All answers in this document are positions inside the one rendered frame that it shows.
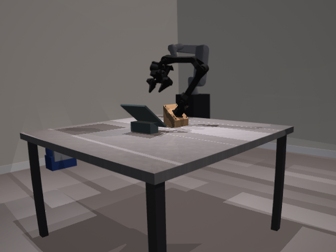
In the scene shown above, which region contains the light blue switch panel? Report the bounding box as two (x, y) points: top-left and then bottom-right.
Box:
(120, 104), (167, 134)

